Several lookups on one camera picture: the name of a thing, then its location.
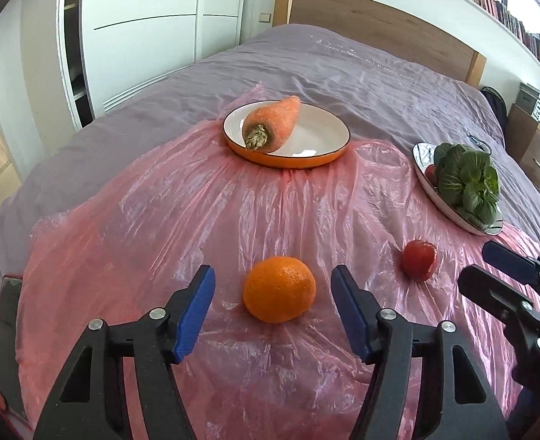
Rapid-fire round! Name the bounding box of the white wardrobe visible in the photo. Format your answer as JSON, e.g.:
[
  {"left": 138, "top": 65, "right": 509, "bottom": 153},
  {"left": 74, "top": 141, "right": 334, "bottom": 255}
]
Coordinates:
[{"left": 57, "top": 0, "right": 248, "bottom": 131}]

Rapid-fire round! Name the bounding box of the bok choy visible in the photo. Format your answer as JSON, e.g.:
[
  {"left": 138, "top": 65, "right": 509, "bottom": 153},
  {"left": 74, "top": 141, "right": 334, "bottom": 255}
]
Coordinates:
[{"left": 433, "top": 143, "right": 501, "bottom": 226}]

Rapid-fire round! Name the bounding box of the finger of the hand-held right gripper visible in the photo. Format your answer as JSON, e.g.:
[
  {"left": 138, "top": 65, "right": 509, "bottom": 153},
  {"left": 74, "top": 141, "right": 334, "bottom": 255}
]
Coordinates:
[
  {"left": 482, "top": 240, "right": 540, "bottom": 305},
  {"left": 457, "top": 264, "right": 540, "bottom": 379}
]

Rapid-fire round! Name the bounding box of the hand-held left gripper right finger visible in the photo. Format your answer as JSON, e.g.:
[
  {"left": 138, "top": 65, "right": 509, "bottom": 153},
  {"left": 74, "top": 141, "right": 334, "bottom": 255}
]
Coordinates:
[{"left": 330, "top": 264, "right": 511, "bottom": 440}]

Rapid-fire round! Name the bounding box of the white round plate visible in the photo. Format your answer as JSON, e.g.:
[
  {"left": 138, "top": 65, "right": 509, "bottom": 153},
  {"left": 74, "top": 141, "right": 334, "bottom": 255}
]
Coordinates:
[{"left": 412, "top": 142, "right": 504, "bottom": 237}]

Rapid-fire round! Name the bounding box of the orange rimmed oval dish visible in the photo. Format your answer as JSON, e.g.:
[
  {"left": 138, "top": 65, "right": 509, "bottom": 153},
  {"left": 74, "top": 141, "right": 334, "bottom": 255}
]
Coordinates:
[{"left": 223, "top": 100, "right": 351, "bottom": 169}]

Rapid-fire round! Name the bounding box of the pink plastic sheet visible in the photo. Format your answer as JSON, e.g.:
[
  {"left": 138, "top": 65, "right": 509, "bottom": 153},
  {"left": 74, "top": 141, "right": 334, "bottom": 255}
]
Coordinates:
[{"left": 16, "top": 81, "right": 540, "bottom": 440}]

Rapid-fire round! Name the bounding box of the wooden headboard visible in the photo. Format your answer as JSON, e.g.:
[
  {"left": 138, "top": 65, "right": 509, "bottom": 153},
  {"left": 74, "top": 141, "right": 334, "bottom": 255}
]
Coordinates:
[{"left": 272, "top": 0, "right": 487, "bottom": 87}]

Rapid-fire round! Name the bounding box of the black backpack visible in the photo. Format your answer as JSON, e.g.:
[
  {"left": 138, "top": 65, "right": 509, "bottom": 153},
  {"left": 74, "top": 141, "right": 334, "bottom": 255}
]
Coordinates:
[{"left": 481, "top": 86, "right": 509, "bottom": 145}]

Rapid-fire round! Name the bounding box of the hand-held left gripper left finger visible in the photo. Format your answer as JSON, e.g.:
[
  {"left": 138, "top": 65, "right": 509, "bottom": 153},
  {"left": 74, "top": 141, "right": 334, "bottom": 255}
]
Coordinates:
[{"left": 33, "top": 264, "right": 217, "bottom": 440}]

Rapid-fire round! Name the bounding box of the smartphone with red case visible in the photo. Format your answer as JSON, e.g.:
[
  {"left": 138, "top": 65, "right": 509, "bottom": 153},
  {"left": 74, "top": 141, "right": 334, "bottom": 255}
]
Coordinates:
[{"left": 0, "top": 275, "right": 29, "bottom": 422}]

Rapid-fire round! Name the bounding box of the carrot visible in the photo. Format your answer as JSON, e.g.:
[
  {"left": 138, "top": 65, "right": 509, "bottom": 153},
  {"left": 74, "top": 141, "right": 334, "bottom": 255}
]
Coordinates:
[{"left": 242, "top": 96, "right": 301, "bottom": 153}]

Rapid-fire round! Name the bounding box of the row of books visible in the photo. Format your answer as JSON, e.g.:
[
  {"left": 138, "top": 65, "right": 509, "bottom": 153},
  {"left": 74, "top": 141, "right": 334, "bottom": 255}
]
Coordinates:
[{"left": 407, "top": 0, "right": 540, "bottom": 66}]

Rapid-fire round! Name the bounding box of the large orange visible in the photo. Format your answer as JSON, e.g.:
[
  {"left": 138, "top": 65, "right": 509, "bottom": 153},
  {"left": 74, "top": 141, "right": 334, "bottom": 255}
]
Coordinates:
[{"left": 243, "top": 257, "right": 317, "bottom": 324}]

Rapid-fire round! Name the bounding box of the wooden dresser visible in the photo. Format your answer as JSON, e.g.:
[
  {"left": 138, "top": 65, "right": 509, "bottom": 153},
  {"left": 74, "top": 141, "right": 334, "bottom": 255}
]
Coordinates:
[{"left": 506, "top": 103, "right": 540, "bottom": 188}]

